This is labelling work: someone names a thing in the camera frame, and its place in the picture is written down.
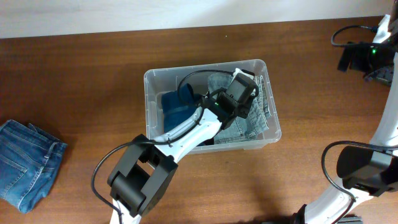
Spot light blue jeans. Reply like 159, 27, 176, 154
208, 73, 271, 144

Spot dark blue jeans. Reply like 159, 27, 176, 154
1, 119, 68, 213

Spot clear plastic storage bin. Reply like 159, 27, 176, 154
144, 59, 282, 154

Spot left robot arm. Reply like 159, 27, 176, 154
107, 70, 259, 223

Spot teal garment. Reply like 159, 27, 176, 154
161, 83, 201, 133

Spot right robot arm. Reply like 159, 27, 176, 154
289, 13, 397, 224

